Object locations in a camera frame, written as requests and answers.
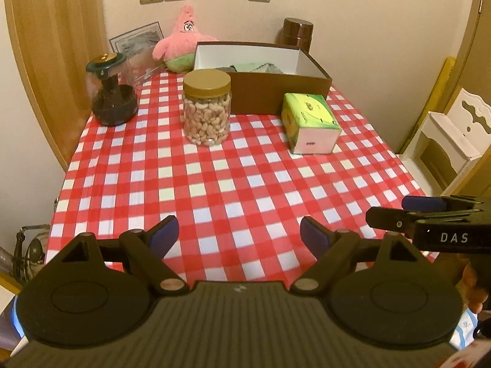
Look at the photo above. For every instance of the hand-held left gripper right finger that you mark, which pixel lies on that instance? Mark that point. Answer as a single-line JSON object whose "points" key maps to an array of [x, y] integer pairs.
{"points": [[312, 234]]}

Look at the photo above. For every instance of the brown cardboard box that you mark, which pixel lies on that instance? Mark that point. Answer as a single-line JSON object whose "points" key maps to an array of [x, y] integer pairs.
{"points": [[268, 92]]}

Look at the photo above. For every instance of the framed landscape picture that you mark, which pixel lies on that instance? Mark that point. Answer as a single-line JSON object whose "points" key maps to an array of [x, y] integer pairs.
{"points": [[138, 42]]}

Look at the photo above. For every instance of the pink star plush toy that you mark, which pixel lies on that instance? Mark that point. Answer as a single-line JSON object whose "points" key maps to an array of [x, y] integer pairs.
{"points": [[180, 42]]}

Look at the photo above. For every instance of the wooden door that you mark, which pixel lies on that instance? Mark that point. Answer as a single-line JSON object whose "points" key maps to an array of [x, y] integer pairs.
{"points": [[53, 65]]}

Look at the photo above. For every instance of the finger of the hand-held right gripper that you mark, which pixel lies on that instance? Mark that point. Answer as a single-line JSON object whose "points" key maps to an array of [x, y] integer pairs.
{"points": [[422, 203], [387, 218]]}

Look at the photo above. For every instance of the clear jar of cashews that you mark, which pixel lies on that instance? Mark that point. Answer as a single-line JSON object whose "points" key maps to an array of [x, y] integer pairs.
{"points": [[207, 122]]}

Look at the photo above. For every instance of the dark glass bottle green lid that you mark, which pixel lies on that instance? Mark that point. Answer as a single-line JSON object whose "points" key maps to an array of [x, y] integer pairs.
{"points": [[113, 103]]}

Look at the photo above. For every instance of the brown cylindrical canister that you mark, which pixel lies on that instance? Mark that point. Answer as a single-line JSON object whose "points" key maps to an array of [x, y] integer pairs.
{"points": [[297, 34]]}

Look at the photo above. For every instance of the yellow board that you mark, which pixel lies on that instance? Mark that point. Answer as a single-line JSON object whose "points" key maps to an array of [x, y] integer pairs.
{"points": [[441, 84]]}

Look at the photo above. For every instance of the person's right hand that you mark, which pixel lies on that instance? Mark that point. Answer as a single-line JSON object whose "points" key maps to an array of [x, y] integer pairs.
{"points": [[470, 280]]}

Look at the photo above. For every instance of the clear acrylic stand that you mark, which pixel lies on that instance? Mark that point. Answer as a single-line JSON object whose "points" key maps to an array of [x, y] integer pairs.
{"points": [[147, 71]]}

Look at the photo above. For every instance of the green tissue pack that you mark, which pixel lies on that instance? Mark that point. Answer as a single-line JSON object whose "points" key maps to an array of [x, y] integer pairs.
{"points": [[310, 119]]}

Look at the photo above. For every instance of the light green cloth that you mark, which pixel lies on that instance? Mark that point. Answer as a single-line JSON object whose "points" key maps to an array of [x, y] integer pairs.
{"points": [[247, 67]]}

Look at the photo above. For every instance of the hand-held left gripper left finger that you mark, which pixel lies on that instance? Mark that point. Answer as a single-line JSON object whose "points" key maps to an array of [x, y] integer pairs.
{"points": [[165, 234]]}

